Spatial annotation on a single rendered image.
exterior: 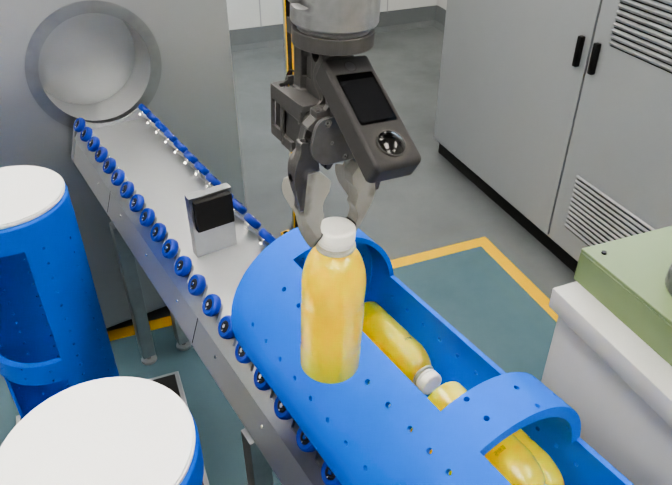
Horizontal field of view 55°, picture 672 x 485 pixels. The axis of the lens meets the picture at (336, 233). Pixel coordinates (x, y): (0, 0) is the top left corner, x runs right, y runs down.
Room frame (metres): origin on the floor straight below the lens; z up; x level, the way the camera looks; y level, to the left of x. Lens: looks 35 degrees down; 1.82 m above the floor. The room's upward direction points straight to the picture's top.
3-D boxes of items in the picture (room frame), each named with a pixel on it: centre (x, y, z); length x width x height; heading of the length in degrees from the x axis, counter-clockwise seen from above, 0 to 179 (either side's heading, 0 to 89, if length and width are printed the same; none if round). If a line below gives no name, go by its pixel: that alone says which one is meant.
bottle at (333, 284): (0.53, 0.00, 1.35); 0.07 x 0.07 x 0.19
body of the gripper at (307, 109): (0.56, 0.01, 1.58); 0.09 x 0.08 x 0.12; 32
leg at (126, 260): (1.76, 0.71, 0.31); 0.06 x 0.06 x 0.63; 33
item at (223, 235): (1.20, 0.27, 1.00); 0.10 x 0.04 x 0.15; 123
